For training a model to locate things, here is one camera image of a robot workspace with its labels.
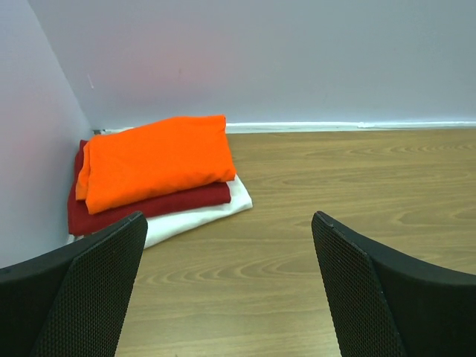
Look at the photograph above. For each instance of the orange t-shirt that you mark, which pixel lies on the orange t-shirt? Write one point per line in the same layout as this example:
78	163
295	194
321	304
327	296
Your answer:
154	160

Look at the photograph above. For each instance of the folded dark red t-shirt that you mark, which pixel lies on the folded dark red t-shirt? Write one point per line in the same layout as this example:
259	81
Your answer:
153	177

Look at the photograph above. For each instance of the folded white t-shirt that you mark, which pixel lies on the folded white t-shirt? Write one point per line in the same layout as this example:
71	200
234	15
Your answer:
168	215

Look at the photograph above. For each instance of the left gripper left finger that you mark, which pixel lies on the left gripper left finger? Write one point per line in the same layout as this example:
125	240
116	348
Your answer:
72	301

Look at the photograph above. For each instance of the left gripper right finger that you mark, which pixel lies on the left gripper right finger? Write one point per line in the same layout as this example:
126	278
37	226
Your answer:
386	303

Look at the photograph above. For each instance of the aluminium frame rail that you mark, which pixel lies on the aluminium frame rail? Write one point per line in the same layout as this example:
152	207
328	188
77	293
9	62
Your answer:
287	127

